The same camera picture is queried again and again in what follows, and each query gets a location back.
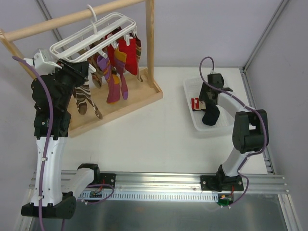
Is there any wooden drying rack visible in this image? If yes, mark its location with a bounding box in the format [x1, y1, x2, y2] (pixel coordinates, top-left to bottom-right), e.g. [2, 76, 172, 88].
[0, 0, 163, 137]

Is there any brown white striped sock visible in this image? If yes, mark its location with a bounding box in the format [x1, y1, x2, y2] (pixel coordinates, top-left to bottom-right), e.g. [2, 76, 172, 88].
[73, 80, 103, 119]

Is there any red white striped sock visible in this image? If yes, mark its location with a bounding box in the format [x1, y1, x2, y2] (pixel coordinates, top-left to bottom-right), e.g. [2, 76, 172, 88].
[191, 98, 206, 112]

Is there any purple striped sock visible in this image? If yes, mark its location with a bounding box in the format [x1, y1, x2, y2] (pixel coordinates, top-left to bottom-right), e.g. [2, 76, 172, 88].
[97, 55, 120, 104]

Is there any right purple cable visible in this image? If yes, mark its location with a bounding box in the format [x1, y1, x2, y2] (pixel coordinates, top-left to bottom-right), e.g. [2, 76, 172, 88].
[199, 56, 269, 210]

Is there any white plastic clip hanger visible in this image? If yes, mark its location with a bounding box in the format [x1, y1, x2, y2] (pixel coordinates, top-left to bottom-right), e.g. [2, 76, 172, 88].
[49, 5, 137, 63]

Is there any aluminium mounting rail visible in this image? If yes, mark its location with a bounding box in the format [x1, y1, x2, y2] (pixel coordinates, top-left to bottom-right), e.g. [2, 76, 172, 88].
[79, 172, 290, 203]

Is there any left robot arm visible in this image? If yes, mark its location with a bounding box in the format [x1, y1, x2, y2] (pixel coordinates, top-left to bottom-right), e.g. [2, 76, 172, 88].
[21, 59, 101, 219]

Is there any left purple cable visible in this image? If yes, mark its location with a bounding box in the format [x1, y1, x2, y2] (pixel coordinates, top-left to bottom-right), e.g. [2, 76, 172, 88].
[12, 55, 67, 231]

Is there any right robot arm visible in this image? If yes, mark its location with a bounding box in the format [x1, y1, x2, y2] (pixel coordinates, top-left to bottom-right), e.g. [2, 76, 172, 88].
[199, 73, 269, 192]

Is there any dark navy sock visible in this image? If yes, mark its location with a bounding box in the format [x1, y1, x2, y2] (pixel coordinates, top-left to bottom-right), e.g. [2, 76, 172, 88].
[202, 104, 220, 126]

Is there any beige argyle sock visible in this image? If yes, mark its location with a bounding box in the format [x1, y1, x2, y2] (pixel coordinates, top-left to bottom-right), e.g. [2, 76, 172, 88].
[88, 53, 103, 89]

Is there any white plastic basket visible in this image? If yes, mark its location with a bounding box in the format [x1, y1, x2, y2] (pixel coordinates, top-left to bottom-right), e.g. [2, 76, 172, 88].
[183, 77, 234, 135]

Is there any purple cable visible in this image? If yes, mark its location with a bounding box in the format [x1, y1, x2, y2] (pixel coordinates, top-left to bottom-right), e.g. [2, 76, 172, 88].
[199, 56, 269, 210]
[12, 55, 67, 231]

